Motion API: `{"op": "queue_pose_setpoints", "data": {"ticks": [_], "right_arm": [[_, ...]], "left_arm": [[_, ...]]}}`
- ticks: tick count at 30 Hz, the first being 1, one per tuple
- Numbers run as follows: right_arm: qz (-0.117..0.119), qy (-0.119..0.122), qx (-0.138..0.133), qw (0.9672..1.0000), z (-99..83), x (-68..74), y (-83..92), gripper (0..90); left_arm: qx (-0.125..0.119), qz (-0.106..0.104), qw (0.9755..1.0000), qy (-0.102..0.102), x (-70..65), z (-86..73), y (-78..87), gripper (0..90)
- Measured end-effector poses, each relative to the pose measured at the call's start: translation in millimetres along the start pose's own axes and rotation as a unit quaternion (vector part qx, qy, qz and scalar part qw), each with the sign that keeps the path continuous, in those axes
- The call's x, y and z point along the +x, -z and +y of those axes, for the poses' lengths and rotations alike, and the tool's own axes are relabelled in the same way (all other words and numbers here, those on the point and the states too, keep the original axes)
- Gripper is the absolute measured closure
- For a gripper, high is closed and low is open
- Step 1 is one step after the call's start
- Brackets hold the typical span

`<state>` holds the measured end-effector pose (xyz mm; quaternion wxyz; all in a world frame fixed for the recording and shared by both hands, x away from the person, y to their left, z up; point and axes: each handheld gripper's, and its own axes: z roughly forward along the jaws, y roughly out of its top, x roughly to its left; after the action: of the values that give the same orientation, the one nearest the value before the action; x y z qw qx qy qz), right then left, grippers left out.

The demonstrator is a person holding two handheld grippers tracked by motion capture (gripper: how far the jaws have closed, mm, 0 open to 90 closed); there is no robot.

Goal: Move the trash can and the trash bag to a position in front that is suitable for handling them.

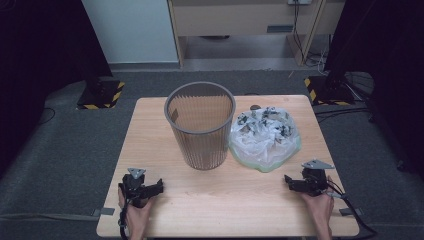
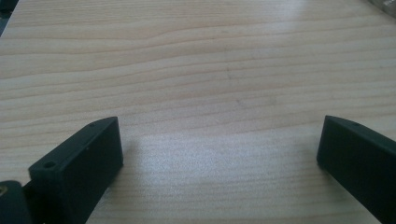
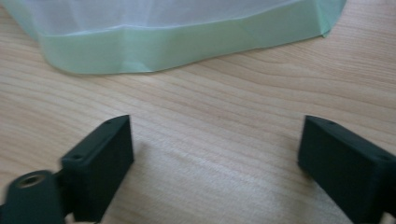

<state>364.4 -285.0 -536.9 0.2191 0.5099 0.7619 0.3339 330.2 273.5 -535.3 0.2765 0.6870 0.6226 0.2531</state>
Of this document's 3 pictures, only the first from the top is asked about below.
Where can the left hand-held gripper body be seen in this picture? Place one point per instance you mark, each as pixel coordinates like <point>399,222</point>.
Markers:
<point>133,186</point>

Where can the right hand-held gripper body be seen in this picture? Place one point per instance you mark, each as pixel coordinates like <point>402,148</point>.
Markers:
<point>315,181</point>

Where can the white plastic trash bag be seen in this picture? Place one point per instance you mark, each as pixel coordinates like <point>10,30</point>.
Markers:
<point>263,140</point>

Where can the grey mesh trash bin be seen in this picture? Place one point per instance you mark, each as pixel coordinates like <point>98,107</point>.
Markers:
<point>200,125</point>

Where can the person's right hand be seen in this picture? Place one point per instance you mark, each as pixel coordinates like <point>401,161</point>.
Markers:
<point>320,205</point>

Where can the person's left hand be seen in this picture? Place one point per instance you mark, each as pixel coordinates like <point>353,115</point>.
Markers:
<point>136,215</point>

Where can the dark round table hole cap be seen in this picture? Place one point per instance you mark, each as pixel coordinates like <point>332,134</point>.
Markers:
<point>255,107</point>

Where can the striped black stand base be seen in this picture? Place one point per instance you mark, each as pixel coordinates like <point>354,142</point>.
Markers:
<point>328,91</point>
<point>101,93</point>

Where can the black curtain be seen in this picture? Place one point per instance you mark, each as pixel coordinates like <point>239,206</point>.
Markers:
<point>40,66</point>
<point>390,66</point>

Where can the grey desk label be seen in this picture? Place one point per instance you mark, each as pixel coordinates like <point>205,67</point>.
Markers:
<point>280,29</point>

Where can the beige wooden desk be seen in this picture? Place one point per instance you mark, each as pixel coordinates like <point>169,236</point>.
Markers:
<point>233,20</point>

